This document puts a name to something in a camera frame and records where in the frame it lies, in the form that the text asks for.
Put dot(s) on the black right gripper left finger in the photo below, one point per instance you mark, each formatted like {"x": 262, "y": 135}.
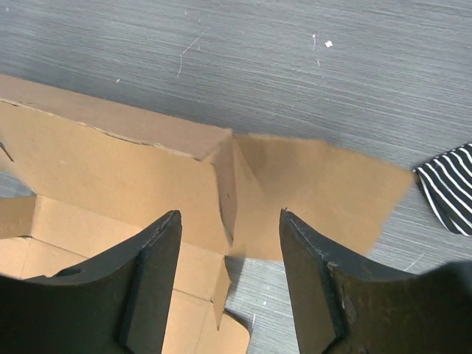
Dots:
{"x": 115, "y": 302}

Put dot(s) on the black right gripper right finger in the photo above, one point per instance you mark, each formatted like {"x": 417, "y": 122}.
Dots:
{"x": 344, "y": 302}

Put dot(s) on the brown cardboard box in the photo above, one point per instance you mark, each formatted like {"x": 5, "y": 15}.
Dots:
{"x": 100, "y": 171}

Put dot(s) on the striped black white cloth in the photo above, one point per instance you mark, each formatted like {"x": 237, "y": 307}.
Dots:
{"x": 445, "y": 182}

